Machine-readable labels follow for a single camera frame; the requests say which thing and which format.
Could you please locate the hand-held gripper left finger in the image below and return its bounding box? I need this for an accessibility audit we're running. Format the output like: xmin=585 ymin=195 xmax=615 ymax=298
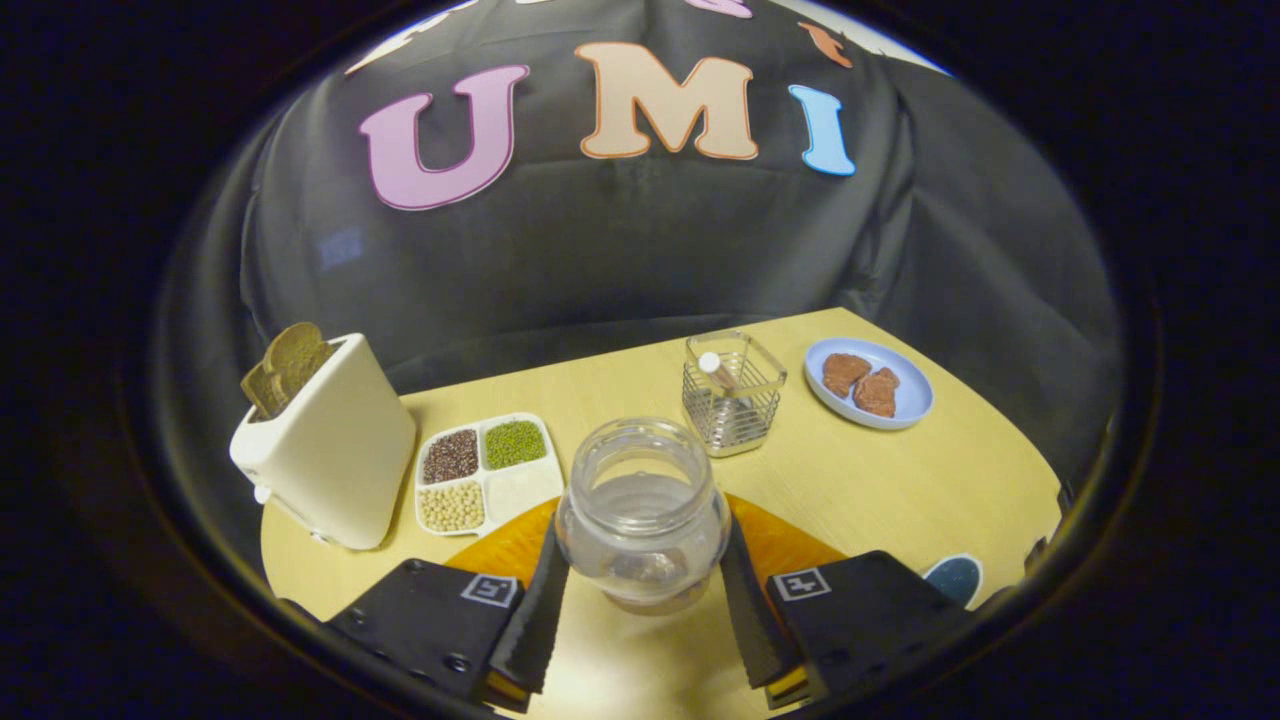
xmin=325 ymin=497 xmax=571 ymax=713

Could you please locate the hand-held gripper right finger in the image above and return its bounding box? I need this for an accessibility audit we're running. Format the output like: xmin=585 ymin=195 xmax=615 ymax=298
xmin=718 ymin=494 xmax=976 ymax=711

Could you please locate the clear glass bottle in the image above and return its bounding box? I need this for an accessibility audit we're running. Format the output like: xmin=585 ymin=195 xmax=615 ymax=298
xmin=555 ymin=417 xmax=733 ymax=615

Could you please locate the dark blue speckled cup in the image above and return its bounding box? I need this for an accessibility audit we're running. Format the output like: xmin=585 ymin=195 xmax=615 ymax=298
xmin=922 ymin=553 xmax=985 ymax=609

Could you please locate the white divided tray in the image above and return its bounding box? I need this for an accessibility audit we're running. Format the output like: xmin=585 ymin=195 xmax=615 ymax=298
xmin=414 ymin=412 xmax=565 ymax=538

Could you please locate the pale beans heap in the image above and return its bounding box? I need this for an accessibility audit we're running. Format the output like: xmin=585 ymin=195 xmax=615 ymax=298
xmin=419 ymin=481 xmax=487 ymax=533

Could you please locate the green beans heap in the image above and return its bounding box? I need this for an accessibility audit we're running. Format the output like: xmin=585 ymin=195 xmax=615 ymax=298
xmin=485 ymin=420 xmax=549 ymax=471

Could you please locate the brown beans heap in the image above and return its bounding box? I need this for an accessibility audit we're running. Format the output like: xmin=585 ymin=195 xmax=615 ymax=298
xmin=422 ymin=429 xmax=481 ymax=485

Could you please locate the wooden table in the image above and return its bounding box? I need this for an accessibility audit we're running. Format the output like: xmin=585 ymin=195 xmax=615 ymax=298
xmin=260 ymin=307 xmax=1063 ymax=720

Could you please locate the white striped straw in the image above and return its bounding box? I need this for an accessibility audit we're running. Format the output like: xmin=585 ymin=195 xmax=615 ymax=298
xmin=698 ymin=351 xmax=741 ymax=396

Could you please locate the white toaster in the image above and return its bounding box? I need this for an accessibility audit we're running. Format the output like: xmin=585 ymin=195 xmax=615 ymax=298
xmin=229 ymin=333 xmax=418 ymax=552

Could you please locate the brown meat piece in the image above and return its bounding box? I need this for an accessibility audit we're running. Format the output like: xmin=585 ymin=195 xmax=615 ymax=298
xmin=853 ymin=367 xmax=901 ymax=419
xmin=822 ymin=352 xmax=873 ymax=399

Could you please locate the light blue plate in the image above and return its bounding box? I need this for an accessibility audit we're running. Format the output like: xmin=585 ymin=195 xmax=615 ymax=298
xmin=804 ymin=337 xmax=935 ymax=431

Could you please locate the brown toast slice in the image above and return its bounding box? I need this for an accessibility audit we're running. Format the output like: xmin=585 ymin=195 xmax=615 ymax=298
xmin=264 ymin=322 xmax=337 ymax=403
xmin=240 ymin=358 xmax=291 ymax=421

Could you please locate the black backdrop cloth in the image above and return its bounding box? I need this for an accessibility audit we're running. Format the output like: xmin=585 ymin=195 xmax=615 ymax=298
xmin=155 ymin=0 xmax=1126 ymax=561

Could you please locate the metal wire basket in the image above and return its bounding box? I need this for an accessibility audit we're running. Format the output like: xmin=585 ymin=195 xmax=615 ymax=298
xmin=682 ymin=330 xmax=788 ymax=459

